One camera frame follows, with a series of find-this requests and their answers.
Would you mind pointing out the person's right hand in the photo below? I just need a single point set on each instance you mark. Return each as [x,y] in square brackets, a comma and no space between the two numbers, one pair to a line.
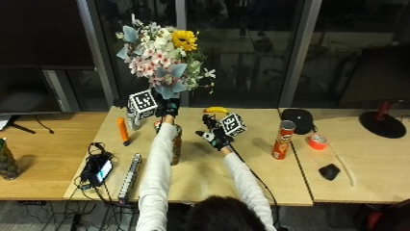
[217,137]

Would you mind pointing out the person's left hand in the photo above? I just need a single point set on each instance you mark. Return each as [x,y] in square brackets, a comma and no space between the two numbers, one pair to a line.
[167,108]

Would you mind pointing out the mixed flower bouquet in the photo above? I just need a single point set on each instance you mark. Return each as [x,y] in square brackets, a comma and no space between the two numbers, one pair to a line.
[163,57]

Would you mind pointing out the yellow banana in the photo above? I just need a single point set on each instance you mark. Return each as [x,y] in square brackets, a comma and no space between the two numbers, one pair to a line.
[216,110]

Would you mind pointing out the white marker cube left glove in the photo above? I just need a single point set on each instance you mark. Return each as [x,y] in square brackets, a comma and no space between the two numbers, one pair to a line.
[141,104]

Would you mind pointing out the white marker cube glove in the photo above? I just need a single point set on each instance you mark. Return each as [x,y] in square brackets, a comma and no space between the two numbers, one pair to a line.
[141,104]
[233,124]

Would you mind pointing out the white marker cube right glove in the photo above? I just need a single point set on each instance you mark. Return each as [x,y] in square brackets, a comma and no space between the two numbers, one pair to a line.
[233,124]

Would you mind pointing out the brown glass vase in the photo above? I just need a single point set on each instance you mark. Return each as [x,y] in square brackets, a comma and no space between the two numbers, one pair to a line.
[176,147]

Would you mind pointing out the orange marker pen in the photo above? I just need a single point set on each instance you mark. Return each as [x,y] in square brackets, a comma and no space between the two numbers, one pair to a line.
[123,130]

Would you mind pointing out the red chips can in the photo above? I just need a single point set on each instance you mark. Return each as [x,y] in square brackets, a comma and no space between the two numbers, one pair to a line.
[283,141]

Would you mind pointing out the black pouch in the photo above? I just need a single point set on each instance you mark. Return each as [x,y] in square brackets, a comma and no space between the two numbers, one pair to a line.
[297,120]

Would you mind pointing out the grey power strip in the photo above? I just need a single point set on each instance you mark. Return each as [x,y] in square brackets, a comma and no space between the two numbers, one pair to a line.
[129,178]

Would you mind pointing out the black device with lit screen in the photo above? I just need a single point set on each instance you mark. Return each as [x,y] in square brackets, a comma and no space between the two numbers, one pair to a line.
[97,168]

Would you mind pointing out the orange tape roll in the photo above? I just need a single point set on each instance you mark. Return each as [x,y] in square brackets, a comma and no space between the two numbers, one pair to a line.
[317,141]

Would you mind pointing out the black monitor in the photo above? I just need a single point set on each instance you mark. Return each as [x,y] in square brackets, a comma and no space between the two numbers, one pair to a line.
[26,91]

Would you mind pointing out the black computer mouse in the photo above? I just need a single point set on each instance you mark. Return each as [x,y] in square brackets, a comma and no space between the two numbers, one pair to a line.
[329,171]

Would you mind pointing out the white thin stick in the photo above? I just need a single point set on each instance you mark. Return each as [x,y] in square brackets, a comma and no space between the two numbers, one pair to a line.
[344,166]

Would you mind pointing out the green glass bottle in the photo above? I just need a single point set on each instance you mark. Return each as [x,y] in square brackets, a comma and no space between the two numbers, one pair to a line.
[7,160]

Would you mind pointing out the black round lamp base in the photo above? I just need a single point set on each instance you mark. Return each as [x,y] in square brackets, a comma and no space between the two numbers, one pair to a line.
[382,124]

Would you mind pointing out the red and black chair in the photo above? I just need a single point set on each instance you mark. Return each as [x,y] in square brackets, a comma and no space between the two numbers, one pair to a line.
[380,216]

